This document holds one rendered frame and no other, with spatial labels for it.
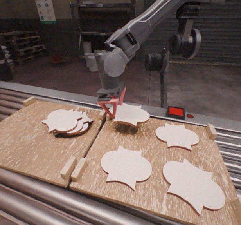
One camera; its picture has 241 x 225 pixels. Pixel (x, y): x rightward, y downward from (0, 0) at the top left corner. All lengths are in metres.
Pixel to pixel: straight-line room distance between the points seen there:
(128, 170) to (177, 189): 0.13
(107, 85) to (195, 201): 0.37
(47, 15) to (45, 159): 5.89
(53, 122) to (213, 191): 0.51
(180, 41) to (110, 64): 0.83
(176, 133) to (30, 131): 0.54
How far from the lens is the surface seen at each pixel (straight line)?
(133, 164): 0.44
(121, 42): 0.44
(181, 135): 0.56
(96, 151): 0.48
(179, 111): 0.72
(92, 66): 4.14
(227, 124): 0.77
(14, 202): 0.49
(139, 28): 0.45
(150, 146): 0.50
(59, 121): 0.56
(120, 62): 0.37
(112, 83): 0.45
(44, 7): 6.25
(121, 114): 0.49
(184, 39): 1.16
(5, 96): 1.03
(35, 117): 0.71
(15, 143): 0.61
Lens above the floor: 1.30
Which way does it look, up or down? 33 degrees down
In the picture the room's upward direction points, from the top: straight up
